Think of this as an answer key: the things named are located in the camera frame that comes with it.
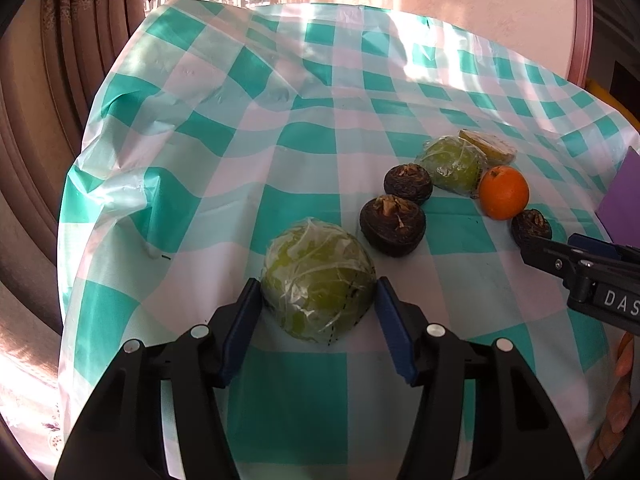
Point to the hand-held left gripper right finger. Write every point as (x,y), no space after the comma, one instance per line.
(395,332)

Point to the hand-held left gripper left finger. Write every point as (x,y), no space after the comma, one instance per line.
(240,332)

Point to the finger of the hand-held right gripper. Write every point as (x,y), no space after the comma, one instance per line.
(592,244)
(555,260)

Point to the dark brown round fruit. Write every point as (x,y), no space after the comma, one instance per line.
(407,185)
(392,227)
(531,227)

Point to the purple-rimmed cardboard box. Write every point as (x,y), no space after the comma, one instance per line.
(624,200)

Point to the orange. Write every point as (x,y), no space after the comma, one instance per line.
(503,194)

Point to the large green plastic-wrapped fruit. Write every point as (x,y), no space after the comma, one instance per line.
(317,280)

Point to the plastic-wrapped pear half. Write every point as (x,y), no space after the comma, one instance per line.
(489,146)

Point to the person's right hand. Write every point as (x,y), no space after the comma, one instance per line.
(620,410)

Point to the teal checked tablecloth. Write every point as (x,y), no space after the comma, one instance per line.
(280,150)

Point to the brown patterned curtain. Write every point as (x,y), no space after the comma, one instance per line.
(60,85)

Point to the reddish door frame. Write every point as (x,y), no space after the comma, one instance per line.
(581,25)

